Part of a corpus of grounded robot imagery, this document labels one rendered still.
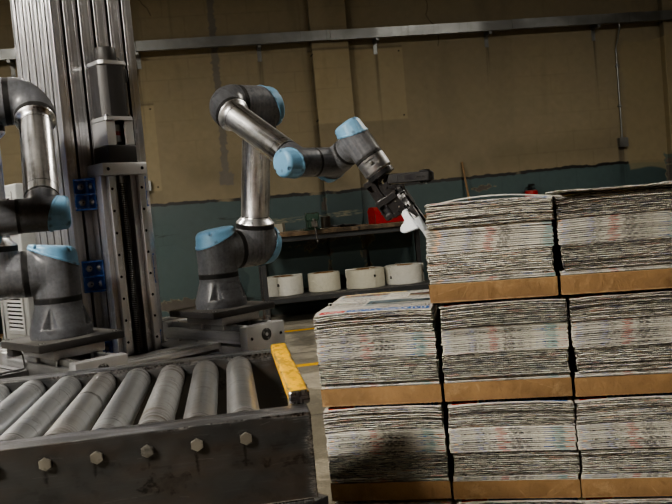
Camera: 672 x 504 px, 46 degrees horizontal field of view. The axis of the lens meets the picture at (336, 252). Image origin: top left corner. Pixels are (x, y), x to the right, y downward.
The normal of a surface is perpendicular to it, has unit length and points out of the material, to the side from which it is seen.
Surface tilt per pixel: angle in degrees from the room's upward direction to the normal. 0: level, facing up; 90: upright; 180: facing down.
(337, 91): 90
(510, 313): 90
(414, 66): 90
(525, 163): 90
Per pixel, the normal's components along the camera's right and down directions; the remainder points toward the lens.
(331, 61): 0.14, 0.04
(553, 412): -0.18, 0.07
